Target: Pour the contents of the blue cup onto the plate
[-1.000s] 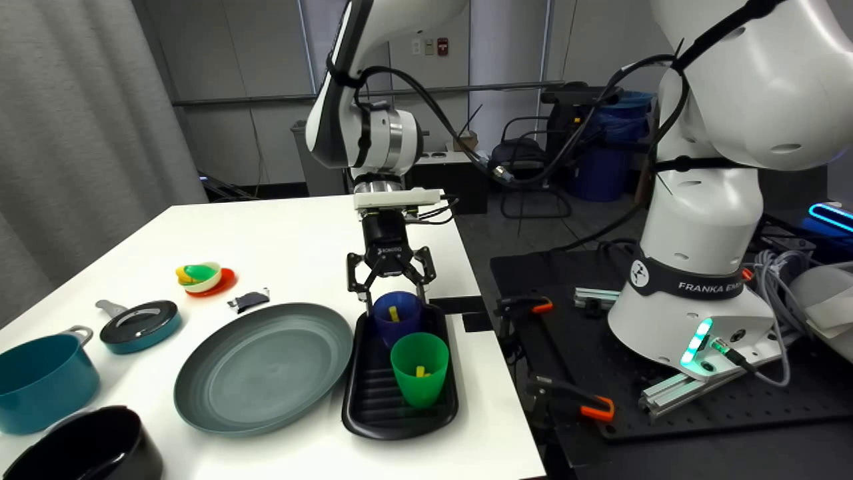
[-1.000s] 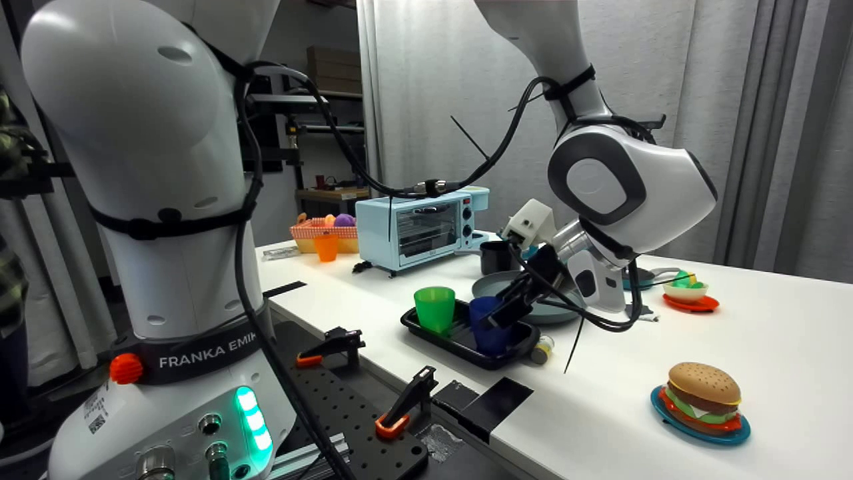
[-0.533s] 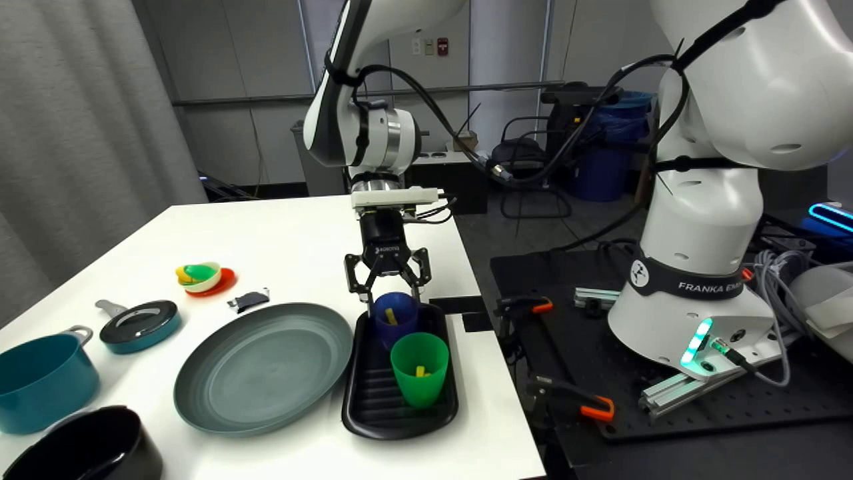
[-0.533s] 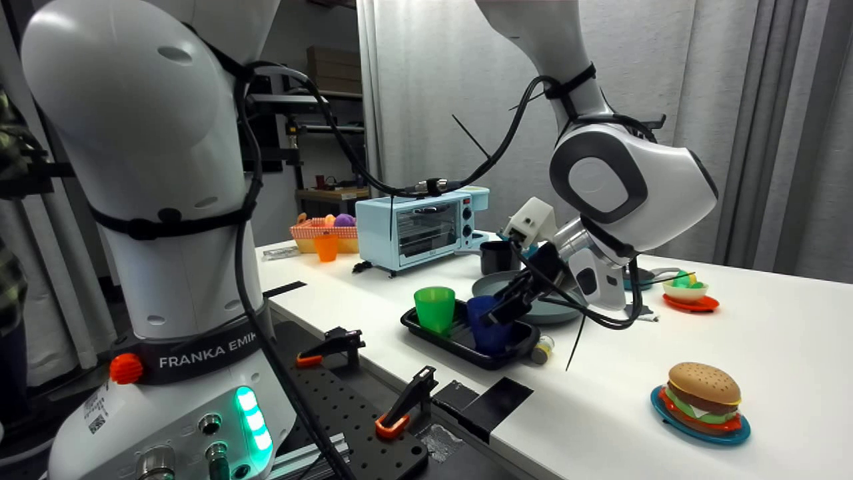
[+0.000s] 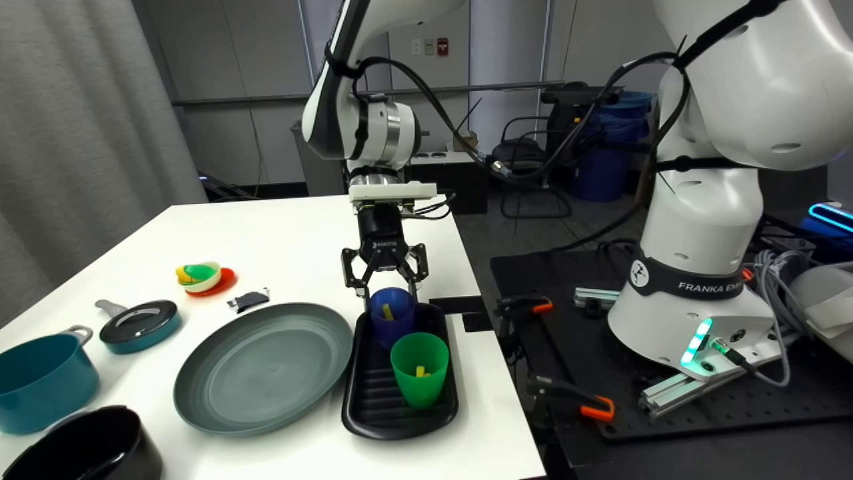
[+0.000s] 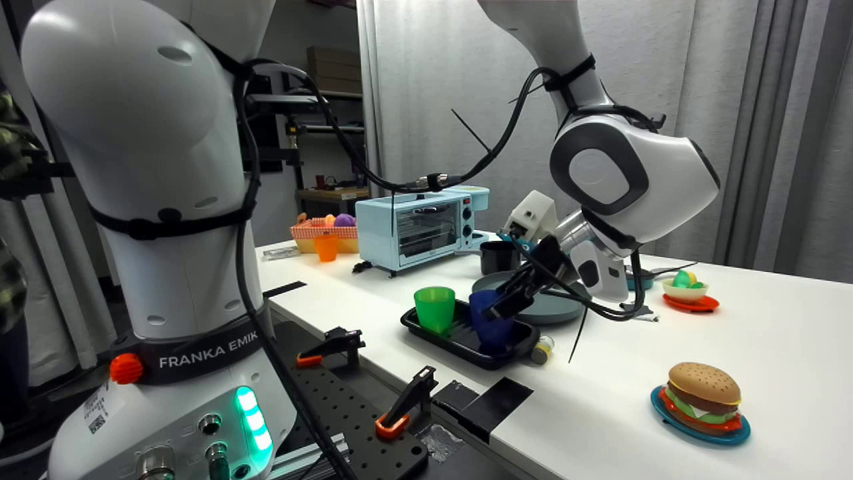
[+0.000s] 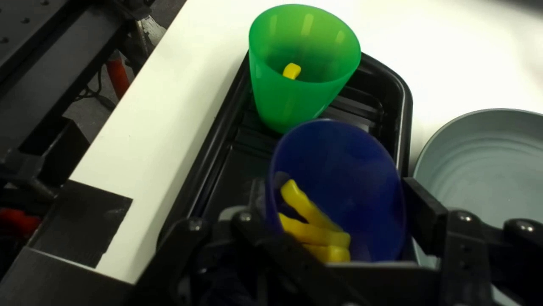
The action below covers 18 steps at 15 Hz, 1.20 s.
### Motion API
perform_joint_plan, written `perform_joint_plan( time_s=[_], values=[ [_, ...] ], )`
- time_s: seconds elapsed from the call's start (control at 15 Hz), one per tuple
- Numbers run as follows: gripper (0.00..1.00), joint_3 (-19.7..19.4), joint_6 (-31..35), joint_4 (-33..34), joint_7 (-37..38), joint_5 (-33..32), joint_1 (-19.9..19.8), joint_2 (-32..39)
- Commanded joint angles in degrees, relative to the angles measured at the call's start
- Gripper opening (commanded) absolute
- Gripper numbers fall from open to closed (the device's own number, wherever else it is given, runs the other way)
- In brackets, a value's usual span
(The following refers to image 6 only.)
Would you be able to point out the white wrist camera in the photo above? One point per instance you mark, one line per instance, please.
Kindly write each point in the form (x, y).
(533, 214)

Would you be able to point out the small orange plate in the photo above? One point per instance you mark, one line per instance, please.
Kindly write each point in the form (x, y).
(694, 304)

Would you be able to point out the camouflage clothing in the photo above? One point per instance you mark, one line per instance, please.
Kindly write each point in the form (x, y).
(12, 143)

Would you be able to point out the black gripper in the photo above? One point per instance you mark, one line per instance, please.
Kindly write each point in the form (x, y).
(549, 262)

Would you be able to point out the light blue toy oven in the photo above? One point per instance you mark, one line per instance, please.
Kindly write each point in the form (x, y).
(381, 231)

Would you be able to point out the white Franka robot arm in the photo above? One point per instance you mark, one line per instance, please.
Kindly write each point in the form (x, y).
(161, 135)

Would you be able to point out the black breadboard base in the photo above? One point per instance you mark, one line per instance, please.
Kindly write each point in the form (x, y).
(354, 410)

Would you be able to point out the pink toy basket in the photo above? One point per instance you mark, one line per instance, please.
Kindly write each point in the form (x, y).
(301, 236)

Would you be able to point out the toy hamburger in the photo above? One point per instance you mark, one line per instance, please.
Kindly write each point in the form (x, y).
(701, 388)
(701, 439)

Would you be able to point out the small black plug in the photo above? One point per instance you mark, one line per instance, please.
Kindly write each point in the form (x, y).
(361, 264)

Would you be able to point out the small black toy piece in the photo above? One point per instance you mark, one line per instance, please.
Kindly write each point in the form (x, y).
(645, 314)

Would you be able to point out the grey-green round plate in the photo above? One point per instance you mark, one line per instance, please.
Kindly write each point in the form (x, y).
(552, 310)

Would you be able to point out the silver aluminium rail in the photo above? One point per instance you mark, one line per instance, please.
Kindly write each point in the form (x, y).
(310, 458)

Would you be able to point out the long black tape strip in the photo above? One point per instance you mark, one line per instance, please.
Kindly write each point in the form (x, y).
(284, 290)

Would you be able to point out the black cooking pot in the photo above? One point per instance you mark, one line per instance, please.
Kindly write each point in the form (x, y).
(496, 256)

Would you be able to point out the purple toy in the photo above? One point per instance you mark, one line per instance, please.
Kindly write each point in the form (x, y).
(345, 219)

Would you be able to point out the grey curtain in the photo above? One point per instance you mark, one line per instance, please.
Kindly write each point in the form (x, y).
(426, 88)

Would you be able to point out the red round button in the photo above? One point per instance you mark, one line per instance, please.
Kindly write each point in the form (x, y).
(125, 367)

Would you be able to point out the background storage shelf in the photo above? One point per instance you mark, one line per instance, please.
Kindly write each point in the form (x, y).
(310, 96)

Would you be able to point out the black rectangular tray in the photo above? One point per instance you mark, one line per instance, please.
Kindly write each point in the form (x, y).
(454, 344)

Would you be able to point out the green plastic cup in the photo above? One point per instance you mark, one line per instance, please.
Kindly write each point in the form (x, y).
(436, 310)

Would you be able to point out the small yellow label can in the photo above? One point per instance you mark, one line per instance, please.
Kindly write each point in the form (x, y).
(538, 352)

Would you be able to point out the blue plastic cup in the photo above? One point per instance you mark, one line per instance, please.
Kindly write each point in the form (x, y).
(489, 334)

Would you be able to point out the orange plastic cup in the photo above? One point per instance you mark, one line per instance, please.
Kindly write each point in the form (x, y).
(325, 247)

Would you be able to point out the black orange clamp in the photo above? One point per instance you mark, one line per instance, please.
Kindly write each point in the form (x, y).
(402, 403)
(336, 344)

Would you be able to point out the wide black tape patch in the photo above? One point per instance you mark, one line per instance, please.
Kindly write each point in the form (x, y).
(496, 400)

